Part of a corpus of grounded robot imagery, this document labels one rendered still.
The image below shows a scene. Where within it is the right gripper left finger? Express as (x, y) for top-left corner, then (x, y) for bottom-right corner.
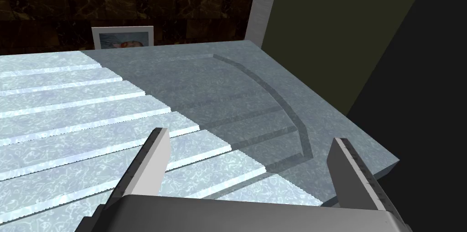
(105, 127), (172, 209)

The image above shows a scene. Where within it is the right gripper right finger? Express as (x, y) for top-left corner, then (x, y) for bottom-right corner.
(326, 137), (398, 212)

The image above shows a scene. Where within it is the white framed picture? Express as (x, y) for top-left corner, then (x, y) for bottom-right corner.
(91, 26), (155, 50)

